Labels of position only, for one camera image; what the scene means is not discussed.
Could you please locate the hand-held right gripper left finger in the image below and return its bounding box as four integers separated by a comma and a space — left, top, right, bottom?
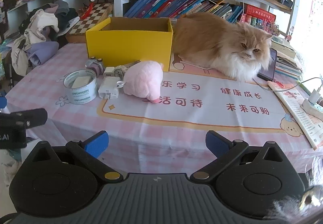
24, 131, 124, 182

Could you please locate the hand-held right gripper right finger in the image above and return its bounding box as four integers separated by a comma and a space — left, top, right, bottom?
190, 130, 293, 182

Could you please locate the roll of white tape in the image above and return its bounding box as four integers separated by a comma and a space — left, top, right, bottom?
63, 69, 98, 105

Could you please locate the large white charger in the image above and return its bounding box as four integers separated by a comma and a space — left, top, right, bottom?
98, 77, 121, 99

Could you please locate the white rectangular block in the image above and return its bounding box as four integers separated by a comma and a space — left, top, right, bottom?
71, 76, 92, 88

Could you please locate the small white charger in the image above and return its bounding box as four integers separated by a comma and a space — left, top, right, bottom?
103, 66, 116, 79

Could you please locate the white wristwatch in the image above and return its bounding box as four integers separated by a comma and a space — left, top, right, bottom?
114, 60, 141, 79

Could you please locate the purple grey toy camper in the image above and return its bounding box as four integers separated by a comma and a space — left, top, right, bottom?
85, 57, 105, 75

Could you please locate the pink plush toy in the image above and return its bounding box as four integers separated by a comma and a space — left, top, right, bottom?
123, 61, 164, 104

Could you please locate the yellow cardboard box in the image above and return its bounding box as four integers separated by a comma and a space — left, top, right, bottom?
85, 17, 174, 72

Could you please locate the pink checked printed tablecloth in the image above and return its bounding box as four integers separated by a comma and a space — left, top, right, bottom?
5, 43, 323, 172

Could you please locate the purple garment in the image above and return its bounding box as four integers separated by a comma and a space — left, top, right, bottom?
26, 41, 59, 66

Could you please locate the open printed booklet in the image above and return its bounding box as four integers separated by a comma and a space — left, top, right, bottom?
267, 80, 323, 150

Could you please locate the black smartphone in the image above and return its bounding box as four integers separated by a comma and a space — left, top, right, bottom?
257, 48, 277, 81

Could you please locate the white garment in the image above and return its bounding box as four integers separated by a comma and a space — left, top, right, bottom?
24, 8, 60, 44

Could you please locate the grey fluffy pompom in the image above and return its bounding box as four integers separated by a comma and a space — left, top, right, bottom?
273, 156, 323, 222

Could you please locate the white power strip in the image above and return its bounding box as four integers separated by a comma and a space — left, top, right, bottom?
300, 98, 323, 116

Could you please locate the fluffy orange and white cat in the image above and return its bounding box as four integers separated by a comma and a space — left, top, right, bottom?
172, 12, 278, 81

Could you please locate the stack of books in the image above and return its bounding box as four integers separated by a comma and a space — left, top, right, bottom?
271, 35, 303, 81

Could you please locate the pile of dark clothes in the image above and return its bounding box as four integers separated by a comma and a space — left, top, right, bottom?
42, 0, 80, 37

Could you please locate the white plug adapter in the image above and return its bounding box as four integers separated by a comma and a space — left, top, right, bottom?
309, 89, 320, 104

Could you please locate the wooden chessboard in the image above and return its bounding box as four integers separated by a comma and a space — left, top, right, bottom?
66, 3, 113, 43

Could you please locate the red hanging ornament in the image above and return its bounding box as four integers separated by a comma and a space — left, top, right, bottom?
80, 0, 96, 20

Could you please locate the red boxed book set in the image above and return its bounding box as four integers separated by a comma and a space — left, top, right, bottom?
243, 4, 277, 30

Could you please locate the row of colourful books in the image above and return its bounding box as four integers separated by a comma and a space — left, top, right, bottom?
124, 0, 244, 23

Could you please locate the wall poster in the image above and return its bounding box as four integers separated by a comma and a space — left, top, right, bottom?
308, 0, 323, 26

